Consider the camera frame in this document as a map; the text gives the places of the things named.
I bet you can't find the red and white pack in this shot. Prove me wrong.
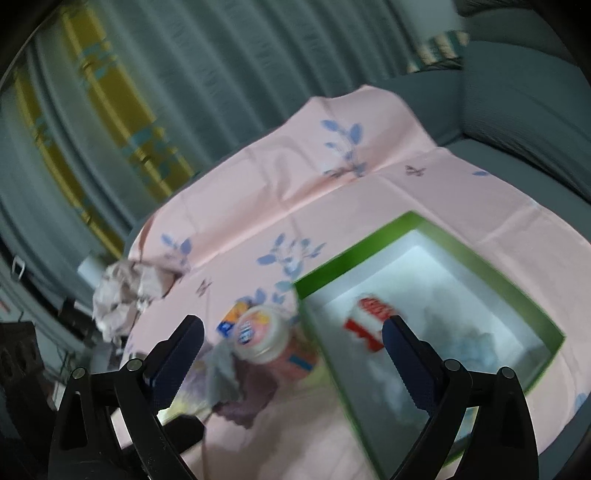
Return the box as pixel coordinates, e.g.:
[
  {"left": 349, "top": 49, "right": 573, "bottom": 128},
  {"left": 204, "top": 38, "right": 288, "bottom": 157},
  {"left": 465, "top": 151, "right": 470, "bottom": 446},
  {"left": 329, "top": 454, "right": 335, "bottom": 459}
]
[{"left": 342, "top": 295, "right": 399, "bottom": 353}]

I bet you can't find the pink wet wipes canister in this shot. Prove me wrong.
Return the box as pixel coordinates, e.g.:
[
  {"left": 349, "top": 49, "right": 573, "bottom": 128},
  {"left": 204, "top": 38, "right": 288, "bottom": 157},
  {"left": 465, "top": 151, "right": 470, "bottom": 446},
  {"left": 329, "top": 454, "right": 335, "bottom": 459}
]
[{"left": 231, "top": 307, "right": 326, "bottom": 377}]

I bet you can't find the green cardboard box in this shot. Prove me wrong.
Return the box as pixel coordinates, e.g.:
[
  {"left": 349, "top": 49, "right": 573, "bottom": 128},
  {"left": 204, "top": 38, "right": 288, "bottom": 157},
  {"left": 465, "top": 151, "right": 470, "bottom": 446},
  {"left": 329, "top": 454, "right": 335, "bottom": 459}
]
[{"left": 294, "top": 211, "right": 566, "bottom": 480}]

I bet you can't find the grey sheer curtain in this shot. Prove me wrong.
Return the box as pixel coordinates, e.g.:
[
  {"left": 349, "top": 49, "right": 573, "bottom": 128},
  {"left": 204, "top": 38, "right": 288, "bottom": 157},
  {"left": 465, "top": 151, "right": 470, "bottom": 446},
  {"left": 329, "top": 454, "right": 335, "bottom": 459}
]
[{"left": 0, "top": 0, "right": 465, "bottom": 305}]

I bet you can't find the pale blue cloth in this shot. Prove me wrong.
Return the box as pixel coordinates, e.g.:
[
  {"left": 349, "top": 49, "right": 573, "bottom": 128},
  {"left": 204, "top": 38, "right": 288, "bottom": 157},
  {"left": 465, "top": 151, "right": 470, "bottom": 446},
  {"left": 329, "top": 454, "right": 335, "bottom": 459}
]
[{"left": 429, "top": 323, "right": 513, "bottom": 371}]

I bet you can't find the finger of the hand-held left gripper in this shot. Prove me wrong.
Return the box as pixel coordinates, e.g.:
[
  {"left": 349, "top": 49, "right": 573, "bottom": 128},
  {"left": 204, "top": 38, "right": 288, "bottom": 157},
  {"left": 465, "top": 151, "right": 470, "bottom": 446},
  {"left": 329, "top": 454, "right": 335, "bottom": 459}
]
[{"left": 158, "top": 407, "right": 205, "bottom": 460}]

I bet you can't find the blue tissue pack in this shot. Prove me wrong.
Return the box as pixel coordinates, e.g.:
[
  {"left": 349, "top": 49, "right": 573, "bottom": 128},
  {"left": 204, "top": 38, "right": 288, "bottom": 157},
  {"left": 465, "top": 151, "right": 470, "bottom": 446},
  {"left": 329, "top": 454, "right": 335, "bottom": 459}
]
[{"left": 216, "top": 300, "right": 252, "bottom": 337}]

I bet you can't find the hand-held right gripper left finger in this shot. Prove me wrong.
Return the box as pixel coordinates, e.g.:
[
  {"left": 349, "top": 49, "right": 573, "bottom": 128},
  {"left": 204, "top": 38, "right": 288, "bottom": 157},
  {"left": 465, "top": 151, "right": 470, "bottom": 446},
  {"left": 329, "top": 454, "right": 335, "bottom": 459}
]
[{"left": 46, "top": 315, "right": 205, "bottom": 480}]

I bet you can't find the grey cushion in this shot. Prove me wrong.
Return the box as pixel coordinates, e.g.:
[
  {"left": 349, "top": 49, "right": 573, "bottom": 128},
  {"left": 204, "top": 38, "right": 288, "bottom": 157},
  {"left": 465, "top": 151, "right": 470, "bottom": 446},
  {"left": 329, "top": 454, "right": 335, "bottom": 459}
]
[{"left": 462, "top": 41, "right": 591, "bottom": 205}]

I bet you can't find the pink floral bedsheet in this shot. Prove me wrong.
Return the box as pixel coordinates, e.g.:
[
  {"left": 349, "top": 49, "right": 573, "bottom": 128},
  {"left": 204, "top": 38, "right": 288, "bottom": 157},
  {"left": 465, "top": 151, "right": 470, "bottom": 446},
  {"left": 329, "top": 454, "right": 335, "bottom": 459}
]
[{"left": 122, "top": 85, "right": 591, "bottom": 480}]

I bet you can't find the purple cloth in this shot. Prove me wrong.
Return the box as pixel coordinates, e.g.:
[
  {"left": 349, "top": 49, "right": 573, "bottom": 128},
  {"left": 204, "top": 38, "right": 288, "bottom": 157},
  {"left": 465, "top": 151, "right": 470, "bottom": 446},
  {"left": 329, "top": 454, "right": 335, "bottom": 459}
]
[{"left": 217, "top": 360, "right": 283, "bottom": 419}]

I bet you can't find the striped pillow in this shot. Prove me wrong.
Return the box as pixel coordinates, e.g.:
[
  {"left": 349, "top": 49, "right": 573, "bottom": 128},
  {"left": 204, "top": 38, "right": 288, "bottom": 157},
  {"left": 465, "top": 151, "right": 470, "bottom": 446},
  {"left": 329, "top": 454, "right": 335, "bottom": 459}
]
[{"left": 406, "top": 30, "right": 470, "bottom": 73}]

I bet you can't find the crumpled beige cloth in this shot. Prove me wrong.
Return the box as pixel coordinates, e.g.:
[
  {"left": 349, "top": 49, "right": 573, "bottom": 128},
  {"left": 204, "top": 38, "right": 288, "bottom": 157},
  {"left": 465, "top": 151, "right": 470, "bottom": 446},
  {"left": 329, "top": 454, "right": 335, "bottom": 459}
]
[{"left": 92, "top": 259, "right": 191, "bottom": 343}]

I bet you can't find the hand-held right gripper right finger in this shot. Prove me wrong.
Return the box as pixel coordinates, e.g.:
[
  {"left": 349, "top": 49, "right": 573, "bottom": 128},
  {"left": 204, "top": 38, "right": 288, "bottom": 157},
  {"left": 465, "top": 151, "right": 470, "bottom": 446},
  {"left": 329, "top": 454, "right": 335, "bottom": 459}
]
[{"left": 381, "top": 315, "right": 539, "bottom": 480}]

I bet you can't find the grey cloth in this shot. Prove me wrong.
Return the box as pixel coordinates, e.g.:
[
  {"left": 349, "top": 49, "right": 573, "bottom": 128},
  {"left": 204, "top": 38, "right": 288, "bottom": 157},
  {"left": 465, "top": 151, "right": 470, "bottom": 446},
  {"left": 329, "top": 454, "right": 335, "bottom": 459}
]
[{"left": 202, "top": 344, "right": 244, "bottom": 403}]

